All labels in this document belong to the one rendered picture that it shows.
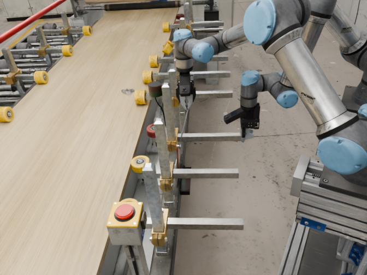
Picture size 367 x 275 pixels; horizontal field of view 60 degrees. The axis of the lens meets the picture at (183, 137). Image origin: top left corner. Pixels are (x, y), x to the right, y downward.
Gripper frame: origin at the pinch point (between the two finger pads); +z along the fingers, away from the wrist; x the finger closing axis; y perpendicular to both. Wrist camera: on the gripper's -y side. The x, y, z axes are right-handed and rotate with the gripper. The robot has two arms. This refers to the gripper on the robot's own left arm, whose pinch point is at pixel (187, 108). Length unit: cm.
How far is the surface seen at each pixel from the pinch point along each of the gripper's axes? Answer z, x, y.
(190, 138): 15.5, -0.8, -2.2
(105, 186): 10, 30, -40
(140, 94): 3.5, 26.4, 21.6
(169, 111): -2.9, 7.3, -6.4
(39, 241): 10, 46, -66
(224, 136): 14.8, -17.4, -2.2
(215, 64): 74, -16, 224
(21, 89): 15, 116, 56
